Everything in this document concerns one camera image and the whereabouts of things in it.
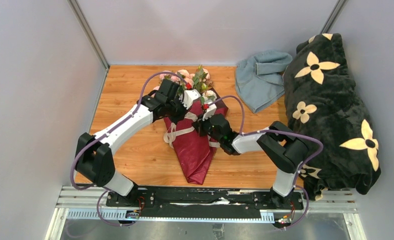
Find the black flower-pattern blanket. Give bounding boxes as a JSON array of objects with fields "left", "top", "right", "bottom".
[{"left": 282, "top": 33, "right": 381, "bottom": 201}]

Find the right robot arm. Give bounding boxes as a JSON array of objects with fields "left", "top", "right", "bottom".
[{"left": 192, "top": 114, "right": 309, "bottom": 209}]

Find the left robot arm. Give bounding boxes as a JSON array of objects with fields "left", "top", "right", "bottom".
[{"left": 71, "top": 80, "right": 201, "bottom": 207}]

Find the white rose stem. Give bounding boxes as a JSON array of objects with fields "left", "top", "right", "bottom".
[{"left": 200, "top": 90, "right": 218, "bottom": 104}]

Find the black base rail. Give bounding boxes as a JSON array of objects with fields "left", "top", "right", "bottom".
[{"left": 105, "top": 186, "right": 304, "bottom": 219}]

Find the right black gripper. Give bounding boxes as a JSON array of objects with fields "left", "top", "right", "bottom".
[{"left": 192, "top": 111, "right": 224, "bottom": 143}]

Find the dark red wrapping paper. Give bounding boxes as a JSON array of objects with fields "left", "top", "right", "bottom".
[{"left": 163, "top": 102, "right": 220, "bottom": 185}]

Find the blue towel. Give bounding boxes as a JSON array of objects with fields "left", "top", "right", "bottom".
[{"left": 235, "top": 50, "right": 293, "bottom": 114}]

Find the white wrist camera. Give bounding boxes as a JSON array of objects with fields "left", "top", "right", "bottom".
[
  {"left": 202, "top": 102, "right": 217, "bottom": 121},
  {"left": 181, "top": 88, "right": 201, "bottom": 110}
]

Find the cream printed ribbon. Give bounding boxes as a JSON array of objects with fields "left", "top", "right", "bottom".
[{"left": 163, "top": 111, "right": 222, "bottom": 149}]

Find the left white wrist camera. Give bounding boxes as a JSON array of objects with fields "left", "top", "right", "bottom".
[{"left": 181, "top": 88, "right": 201, "bottom": 110}]

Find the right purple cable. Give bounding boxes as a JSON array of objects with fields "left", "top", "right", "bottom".
[{"left": 207, "top": 95, "right": 324, "bottom": 230}]

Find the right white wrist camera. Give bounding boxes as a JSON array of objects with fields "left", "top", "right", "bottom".
[{"left": 202, "top": 102, "right": 217, "bottom": 121}]

